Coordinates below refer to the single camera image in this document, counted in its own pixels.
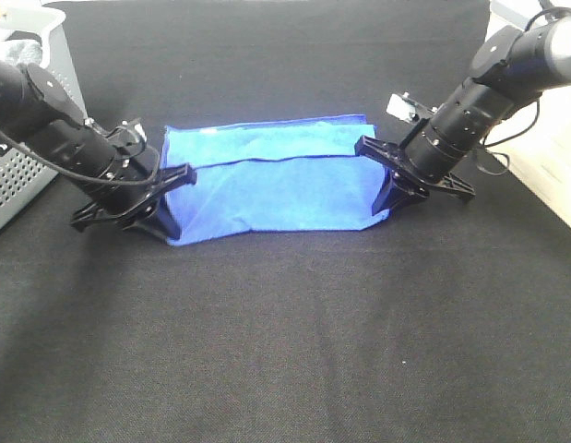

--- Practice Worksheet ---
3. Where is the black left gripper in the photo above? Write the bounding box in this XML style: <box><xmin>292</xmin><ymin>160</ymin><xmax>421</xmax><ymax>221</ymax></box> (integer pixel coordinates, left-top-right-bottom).
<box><xmin>69</xmin><ymin>147</ymin><xmax>197</xmax><ymax>241</ymax></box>

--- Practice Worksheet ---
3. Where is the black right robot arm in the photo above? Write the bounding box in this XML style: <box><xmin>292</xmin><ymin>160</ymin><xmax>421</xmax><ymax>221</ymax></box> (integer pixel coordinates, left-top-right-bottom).
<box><xmin>354</xmin><ymin>6</ymin><xmax>571</xmax><ymax>214</ymax></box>

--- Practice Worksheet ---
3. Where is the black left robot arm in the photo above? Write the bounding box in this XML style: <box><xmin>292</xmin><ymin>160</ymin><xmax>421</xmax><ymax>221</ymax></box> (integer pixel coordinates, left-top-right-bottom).
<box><xmin>0</xmin><ymin>60</ymin><xmax>196</xmax><ymax>240</ymax></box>

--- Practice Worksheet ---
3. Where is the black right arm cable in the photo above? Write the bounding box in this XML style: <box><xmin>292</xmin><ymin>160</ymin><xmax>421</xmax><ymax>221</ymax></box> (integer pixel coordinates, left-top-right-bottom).
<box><xmin>471</xmin><ymin>4</ymin><xmax>571</xmax><ymax>176</ymax></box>

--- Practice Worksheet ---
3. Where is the blue microfiber towel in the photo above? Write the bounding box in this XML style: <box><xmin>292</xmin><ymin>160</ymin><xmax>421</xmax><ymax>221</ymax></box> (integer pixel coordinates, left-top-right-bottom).
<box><xmin>162</xmin><ymin>114</ymin><xmax>389</xmax><ymax>245</ymax></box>

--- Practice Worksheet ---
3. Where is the grey towel in basket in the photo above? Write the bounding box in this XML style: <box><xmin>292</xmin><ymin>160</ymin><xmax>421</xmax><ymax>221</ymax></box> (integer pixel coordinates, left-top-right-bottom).
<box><xmin>0</xmin><ymin>39</ymin><xmax>42</xmax><ymax>66</ymax></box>

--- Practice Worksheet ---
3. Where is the grey perforated plastic basket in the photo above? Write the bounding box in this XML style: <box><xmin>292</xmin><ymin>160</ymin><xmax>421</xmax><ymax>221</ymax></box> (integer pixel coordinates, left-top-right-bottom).
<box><xmin>0</xmin><ymin>5</ymin><xmax>88</xmax><ymax>230</ymax></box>

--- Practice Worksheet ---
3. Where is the white plastic storage crate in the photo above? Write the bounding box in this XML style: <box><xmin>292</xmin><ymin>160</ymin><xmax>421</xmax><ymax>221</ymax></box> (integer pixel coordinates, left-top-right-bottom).
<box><xmin>485</xmin><ymin>1</ymin><xmax>571</xmax><ymax>228</ymax></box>

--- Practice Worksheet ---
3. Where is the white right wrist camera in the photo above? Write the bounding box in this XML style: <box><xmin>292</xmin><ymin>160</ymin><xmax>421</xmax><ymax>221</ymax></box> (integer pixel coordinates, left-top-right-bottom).
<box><xmin>386</xmin><ymin>92</ymin><xmax>437</xmax><ymax>125</ymax></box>

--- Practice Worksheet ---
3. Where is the black table cloth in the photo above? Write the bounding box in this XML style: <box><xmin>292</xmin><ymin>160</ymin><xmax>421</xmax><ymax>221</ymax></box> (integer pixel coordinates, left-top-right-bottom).
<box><xmin>0</xmin><ymin>1</ymin><xmax>571</xmax><ymax>442</ymax></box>

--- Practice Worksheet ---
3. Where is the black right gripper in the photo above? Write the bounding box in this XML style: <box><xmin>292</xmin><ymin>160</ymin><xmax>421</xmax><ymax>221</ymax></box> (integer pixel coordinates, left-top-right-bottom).
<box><xmin>354</xmin><ymin>136</ymin><xmax>475</xmax><ymax>213</ymax></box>

